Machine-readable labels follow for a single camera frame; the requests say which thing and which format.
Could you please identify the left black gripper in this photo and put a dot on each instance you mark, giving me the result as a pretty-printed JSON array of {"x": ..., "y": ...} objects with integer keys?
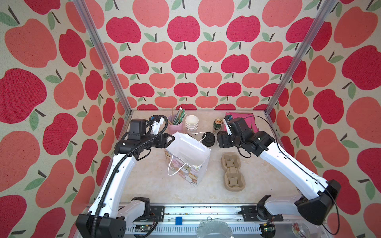
[{"x": 162, "y": 140}]

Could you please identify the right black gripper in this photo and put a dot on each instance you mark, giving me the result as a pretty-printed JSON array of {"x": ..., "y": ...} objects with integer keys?
[{"x": 222, "y": 137}]

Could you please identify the white patterned paper gift bag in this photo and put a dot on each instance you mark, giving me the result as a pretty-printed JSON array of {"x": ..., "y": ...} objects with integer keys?
[{"x": 188, "y": 157}]

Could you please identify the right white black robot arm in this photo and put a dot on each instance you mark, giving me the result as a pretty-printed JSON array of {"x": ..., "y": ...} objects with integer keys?
[{"x": 316, "y": 197}]

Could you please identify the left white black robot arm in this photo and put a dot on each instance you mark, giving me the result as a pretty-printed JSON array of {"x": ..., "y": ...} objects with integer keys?
[{"x": 116, "y": 184}]

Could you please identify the pink straw holder cup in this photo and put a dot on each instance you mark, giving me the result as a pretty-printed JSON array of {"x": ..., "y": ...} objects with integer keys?
[{"x": 172, "y": 129}]

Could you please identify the stack of pink napkins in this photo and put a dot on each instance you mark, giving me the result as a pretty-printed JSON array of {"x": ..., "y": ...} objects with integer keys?
[{"x": 249, "y": 119}]

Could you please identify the green beverage can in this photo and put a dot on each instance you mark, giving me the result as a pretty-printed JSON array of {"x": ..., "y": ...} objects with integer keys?
[{"x": 217, "y": 126}]

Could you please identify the wrapped straws and stirrers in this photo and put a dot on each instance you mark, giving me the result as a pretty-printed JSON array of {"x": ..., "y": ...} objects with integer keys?
[{"x": 177, "y": 118}]

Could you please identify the stack of black cup lids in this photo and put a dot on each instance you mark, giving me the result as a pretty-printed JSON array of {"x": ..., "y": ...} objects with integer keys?
[{"x": 208, "y": 139}]

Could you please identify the stack of white paper cups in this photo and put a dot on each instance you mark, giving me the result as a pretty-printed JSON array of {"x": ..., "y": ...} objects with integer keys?
[{"x": 191, "y": 123}]

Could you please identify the brown cardboard cup carrier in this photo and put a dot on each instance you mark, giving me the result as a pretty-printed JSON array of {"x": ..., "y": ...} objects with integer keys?
[{"x": 233, "y": 179}]

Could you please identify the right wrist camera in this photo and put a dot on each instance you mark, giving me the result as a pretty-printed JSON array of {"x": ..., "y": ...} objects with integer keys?
[{"x": 228, "y": 120}]

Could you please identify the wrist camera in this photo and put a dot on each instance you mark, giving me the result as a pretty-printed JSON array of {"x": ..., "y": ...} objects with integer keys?
[
  {"x": 155, "y": 125},
  {"x": 228, "y": 120}
]

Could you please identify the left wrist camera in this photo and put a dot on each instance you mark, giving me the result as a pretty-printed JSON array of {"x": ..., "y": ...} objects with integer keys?
[{"x": 155, "y": 125}]

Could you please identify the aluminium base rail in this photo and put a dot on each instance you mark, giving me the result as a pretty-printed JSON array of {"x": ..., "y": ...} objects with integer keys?
[{"x": 219, "y": 221}]

